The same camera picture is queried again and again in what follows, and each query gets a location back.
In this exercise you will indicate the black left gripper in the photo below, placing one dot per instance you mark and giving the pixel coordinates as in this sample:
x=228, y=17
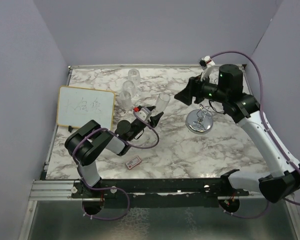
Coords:
x=155, y=119

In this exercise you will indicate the chrome wine glass rack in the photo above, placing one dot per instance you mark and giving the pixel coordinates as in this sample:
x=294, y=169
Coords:
x=200, y=121

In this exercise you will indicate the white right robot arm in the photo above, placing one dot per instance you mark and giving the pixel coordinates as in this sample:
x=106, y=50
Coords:
x=283, y=177

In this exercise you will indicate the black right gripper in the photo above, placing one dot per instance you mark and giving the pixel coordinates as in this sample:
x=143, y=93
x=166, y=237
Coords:
x=193, y=89

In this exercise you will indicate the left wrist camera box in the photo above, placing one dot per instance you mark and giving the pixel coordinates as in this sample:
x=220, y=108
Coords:
x=142, y=113

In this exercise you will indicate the small red white card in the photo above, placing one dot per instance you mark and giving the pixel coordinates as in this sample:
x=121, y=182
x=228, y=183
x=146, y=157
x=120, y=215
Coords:
x=133, y=162

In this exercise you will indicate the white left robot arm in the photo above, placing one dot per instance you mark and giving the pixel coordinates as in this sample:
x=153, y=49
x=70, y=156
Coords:
x=88, y=142

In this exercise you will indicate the clear wine glass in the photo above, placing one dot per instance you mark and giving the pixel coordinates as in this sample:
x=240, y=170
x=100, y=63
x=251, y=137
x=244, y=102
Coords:
x=125, y=100
x=162, y=102
x=134, y=76
x=131, y=88

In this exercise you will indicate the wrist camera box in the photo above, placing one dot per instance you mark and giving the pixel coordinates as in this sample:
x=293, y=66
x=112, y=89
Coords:
x=207, y=65
x=142, y=113

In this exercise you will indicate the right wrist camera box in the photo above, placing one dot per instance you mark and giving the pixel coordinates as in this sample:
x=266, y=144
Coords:
x=207, y=65

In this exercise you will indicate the yellow framed whiteboard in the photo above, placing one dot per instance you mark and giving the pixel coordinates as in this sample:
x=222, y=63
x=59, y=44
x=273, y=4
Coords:
x=76, y=106

